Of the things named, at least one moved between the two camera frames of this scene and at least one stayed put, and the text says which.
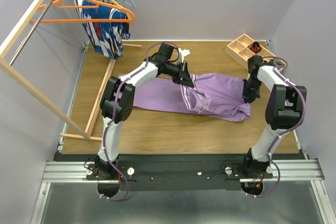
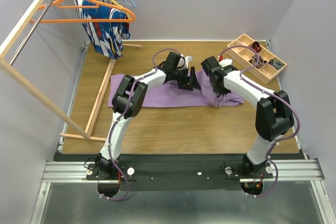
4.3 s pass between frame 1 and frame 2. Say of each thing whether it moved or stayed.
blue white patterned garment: stayed
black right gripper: moved
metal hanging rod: stayed
